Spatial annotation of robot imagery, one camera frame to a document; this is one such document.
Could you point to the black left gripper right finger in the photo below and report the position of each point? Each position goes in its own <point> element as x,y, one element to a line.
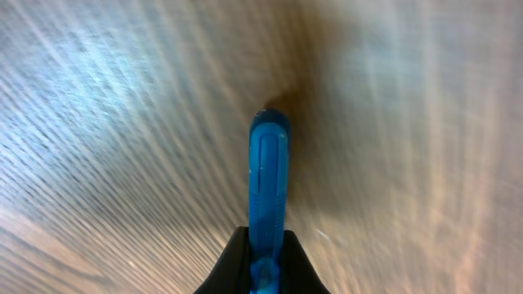
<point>298,275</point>

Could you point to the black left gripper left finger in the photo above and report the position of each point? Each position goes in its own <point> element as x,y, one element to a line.
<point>231,273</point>

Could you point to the blue disposable razor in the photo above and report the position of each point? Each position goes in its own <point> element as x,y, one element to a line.
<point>268,158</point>

